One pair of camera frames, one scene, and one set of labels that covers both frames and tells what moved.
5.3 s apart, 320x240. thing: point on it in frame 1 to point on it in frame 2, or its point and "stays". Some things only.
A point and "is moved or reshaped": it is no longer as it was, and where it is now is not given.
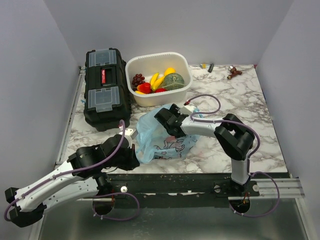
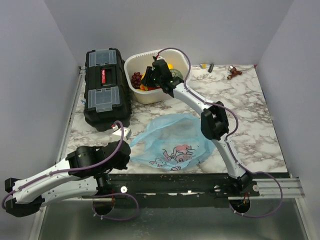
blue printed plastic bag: x=154 y=141 is moved or reshaped
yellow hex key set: x=204 y=66 stays
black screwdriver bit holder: x=210 y=67 stays
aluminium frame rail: x=36 y=232 stays
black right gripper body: x=175 y=110 to x=156 y=81
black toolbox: x=107 y=90 stays
